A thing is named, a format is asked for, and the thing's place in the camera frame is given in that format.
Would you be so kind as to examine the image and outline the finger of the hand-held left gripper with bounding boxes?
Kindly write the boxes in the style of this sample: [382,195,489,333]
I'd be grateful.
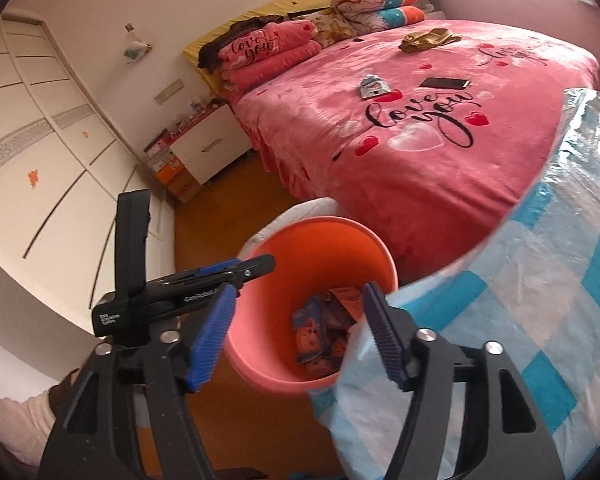
[220,254,277,295]
[159,258,244,289]

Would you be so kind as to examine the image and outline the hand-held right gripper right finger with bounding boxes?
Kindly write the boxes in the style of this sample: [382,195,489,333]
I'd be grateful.
[362,281,566,480]

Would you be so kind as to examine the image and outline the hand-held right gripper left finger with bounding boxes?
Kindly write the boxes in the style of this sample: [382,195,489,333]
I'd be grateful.
[40,284,237,480]

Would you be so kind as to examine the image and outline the orange plastic bin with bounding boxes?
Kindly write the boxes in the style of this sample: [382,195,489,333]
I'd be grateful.
[224,216,399,400]

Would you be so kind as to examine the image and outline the person's left forearm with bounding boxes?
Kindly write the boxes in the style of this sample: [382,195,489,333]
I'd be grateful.
[0,369,81,467]

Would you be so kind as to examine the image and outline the orange snack packet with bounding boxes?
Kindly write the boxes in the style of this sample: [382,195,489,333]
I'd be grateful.
[325,287,365,328]

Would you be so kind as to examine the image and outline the blue cartoon snack packet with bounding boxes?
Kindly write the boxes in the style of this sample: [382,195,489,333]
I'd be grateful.
[291,294,331,365]

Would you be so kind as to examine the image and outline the white bag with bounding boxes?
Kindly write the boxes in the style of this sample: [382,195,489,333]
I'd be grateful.
[250,197,342,256]

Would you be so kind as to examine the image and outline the orange cardboard box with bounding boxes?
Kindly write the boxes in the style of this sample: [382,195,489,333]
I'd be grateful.
[147,157,202,203]

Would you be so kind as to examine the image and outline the red cardboard box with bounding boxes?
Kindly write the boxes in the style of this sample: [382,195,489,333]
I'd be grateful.
[144,132,173,161]

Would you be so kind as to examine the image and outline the white panelled wardrobe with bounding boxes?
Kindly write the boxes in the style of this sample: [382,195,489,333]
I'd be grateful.
[0,12,176,336]

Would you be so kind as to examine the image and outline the pink bed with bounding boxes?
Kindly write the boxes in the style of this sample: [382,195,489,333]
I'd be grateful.
[227,19,600,286]

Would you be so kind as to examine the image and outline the blue white checked tablecloth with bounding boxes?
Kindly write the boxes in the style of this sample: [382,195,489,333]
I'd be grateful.
[310,87,600,480]

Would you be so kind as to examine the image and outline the plain pink pillow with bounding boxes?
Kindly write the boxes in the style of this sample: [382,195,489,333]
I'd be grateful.
[220,42,323,93]

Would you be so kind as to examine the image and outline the small white blue packet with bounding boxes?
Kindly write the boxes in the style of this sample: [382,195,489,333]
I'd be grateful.
[359,74,392,100]

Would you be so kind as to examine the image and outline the dark cloth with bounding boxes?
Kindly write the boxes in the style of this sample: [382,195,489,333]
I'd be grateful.
[197,16,286,71]

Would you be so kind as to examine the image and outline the pink script print pillow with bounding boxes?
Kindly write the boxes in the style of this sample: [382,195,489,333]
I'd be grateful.
[217,21,318,71]

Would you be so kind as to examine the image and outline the gold floral cushion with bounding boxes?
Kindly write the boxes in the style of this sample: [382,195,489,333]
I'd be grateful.
[294,9,362,48]

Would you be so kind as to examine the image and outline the black smartphone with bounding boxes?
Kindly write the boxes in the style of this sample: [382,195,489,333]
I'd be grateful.
[420,76,472,91]

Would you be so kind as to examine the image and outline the yellow headboard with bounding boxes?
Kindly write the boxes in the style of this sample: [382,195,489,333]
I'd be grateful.
[182,0,371,68]

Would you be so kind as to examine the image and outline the gold crumpled cloth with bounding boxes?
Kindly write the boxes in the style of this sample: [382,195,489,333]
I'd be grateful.
[399,29,463,53]

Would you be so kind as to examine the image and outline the wall socket strip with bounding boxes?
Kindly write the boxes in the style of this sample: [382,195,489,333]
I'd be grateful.
[154,79,187,103]

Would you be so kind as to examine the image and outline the wall ornament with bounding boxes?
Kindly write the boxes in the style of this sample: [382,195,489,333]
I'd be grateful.
[122,22,153,63]

